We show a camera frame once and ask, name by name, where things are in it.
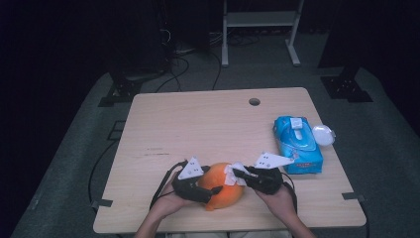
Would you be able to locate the black stand base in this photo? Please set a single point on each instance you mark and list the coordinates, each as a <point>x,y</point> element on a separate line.
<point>124,89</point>
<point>346,87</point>

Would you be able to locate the blue wet wipe pack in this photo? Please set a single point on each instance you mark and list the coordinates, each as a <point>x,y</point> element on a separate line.
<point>297,148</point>

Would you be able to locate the white metal stand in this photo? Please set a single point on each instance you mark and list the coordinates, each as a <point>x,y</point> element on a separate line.
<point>261,18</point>

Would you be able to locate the white wet wipe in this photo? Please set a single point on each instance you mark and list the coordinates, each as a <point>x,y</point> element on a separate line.
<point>229,175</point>

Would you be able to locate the person's right hand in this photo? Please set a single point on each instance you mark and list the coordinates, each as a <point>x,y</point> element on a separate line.
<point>280,203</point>

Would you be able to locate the grey tape strip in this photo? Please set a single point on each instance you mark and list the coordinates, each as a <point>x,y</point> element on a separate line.
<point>353,196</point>
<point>101,203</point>

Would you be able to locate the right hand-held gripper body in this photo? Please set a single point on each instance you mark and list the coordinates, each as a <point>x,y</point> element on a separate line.
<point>264,180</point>

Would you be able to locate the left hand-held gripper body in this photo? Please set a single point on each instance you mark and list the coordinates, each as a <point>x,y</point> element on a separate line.
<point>189,185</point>

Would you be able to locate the person's pale trousers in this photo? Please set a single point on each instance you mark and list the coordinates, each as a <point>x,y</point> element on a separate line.
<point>231,235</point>

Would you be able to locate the clear round plastic lid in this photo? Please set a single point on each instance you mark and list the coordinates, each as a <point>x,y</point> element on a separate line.
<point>323,135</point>

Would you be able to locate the orange plush toy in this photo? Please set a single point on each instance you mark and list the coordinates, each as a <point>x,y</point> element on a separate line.
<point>218,195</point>

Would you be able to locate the person's left hand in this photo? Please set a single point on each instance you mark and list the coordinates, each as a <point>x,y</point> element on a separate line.
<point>165,205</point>

